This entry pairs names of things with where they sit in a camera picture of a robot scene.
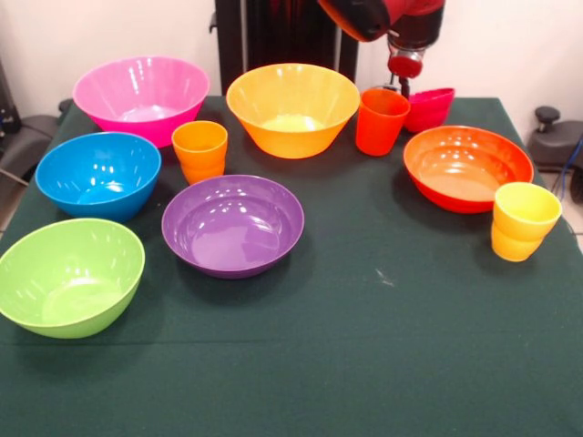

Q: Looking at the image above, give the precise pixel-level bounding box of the purple bowl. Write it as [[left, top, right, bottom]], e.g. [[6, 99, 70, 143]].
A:
[[160, 174, 306, 280]]

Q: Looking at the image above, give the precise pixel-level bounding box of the green bowl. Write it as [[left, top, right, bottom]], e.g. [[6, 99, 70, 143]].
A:
[[0, 218, 147, 340]]

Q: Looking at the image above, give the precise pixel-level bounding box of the large pink bowl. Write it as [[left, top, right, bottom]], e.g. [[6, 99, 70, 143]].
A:
[[72, 56, 211, 149]]

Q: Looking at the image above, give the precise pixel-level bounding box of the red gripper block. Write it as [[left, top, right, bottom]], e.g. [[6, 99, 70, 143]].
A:
[[386, 49, 425, 99]]

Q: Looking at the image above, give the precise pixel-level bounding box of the blue bowl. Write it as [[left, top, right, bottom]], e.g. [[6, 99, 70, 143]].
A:
[[35, 131, 163, 224]]

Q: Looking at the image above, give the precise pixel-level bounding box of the orange cup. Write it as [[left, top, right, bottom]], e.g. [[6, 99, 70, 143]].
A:
[[170, 119, 230, 186]]

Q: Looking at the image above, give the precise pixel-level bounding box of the red-orange cup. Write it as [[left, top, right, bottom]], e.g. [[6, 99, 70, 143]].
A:
[[354, 87, 412, 158]]

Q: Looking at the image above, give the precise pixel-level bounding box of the shallow red-orange bowl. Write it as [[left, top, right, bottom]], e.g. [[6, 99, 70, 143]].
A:
[[403, 126, 535, 215]]

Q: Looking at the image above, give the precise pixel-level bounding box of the small crimson bowl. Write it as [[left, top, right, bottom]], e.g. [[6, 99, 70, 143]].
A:
[[403, 86, 456, 135]]

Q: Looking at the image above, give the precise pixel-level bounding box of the large yellow-orange bowl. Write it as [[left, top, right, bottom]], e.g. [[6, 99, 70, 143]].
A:
[[225, 63, 362, 160]]

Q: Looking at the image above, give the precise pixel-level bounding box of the blue cable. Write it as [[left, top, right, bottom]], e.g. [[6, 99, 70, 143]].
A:
[[557, 136, 583, 201]]

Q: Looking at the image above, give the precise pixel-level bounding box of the black device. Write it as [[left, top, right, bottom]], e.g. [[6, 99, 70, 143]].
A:
[[0, 58, 20, 136]]

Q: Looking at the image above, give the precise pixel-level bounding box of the yellow cup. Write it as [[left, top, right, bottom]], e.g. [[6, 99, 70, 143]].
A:
[[490, 181, 563, 263]]

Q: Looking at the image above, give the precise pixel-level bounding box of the dark green tablecloth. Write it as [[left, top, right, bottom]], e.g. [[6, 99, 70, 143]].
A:
[[0, 95, 583, 437]]

